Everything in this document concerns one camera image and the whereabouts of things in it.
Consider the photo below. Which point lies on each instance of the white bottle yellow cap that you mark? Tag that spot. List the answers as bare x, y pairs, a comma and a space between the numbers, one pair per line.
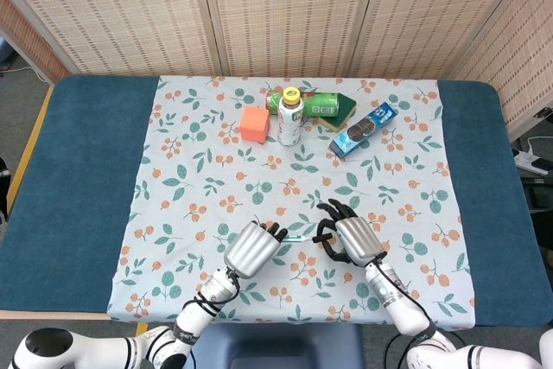
288, 122

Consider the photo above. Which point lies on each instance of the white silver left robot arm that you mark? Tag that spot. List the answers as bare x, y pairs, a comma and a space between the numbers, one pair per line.
190, 330

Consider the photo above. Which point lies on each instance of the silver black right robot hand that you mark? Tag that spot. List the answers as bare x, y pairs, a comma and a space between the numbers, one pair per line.
358, 239

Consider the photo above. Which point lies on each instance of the dark teal table cover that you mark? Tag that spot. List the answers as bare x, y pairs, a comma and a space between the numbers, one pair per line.
78, 192

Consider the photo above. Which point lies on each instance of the woven bamboo folding screen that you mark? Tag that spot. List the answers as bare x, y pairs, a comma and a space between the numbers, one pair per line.
281, 10

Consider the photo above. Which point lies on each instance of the blue cookie box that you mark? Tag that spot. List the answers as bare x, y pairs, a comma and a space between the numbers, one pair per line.
360, 131

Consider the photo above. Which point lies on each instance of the grey blue robot torso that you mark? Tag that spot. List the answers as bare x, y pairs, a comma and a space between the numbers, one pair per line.
276, 343

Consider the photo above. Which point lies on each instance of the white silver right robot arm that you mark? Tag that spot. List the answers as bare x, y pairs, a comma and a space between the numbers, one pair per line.
406, 317

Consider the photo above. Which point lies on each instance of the green cylindrical can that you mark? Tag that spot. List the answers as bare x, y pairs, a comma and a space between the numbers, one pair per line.
322, 103

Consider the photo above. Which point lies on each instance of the orange cube box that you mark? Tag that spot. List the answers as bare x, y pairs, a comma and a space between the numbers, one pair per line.
255, 125

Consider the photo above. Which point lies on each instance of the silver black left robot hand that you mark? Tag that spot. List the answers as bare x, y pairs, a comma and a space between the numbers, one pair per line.
252, 250

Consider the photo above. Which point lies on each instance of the white power strip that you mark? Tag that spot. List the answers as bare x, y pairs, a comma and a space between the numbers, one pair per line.
526, 160

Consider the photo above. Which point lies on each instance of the teal white marker body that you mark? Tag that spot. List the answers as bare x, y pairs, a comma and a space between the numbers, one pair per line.
296, 238

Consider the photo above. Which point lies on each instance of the floral print tablecloth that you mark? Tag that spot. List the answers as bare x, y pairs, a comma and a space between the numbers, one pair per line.
194, 170

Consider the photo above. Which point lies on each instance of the green yellow sponge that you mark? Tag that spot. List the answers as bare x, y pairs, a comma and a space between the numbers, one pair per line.
345, 112

